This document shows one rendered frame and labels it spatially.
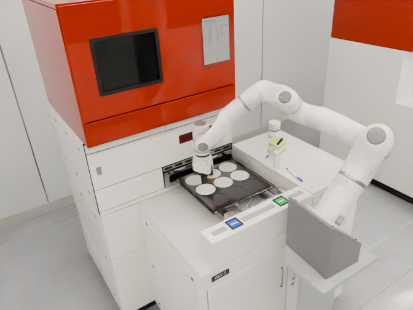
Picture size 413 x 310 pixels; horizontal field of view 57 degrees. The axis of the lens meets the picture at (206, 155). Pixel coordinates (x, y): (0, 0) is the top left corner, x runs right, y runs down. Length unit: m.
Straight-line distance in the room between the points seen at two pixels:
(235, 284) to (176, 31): 1.14
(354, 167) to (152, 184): 1.01
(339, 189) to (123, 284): 1.34
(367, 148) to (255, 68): 2.76
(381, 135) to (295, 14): 3.03
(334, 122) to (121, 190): 1.06
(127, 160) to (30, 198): 1.78
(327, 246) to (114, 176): 1.03
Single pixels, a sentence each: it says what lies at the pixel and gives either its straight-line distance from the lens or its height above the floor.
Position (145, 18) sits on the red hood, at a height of 1.72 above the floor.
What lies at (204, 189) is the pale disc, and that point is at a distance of 1.92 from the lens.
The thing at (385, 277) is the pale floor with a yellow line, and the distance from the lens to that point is 2.88.
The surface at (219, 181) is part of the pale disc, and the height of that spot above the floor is 0.90.
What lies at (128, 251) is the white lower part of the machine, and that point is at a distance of 2.18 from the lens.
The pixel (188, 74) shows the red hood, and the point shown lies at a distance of 1.83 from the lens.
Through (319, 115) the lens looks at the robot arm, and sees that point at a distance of 1.63.
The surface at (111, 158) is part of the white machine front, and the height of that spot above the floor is 1.12.
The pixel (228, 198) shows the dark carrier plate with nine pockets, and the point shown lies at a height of 0.90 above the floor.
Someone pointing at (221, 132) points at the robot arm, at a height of 1.22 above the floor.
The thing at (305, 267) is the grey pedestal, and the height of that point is 0.82.
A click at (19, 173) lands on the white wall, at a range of 3.43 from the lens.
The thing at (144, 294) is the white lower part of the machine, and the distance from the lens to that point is 2.44.
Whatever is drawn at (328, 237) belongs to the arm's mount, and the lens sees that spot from 1.48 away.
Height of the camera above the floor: 1.97
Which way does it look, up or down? 29 degrees down
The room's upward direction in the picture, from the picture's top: 3 degrees counter-clockwise
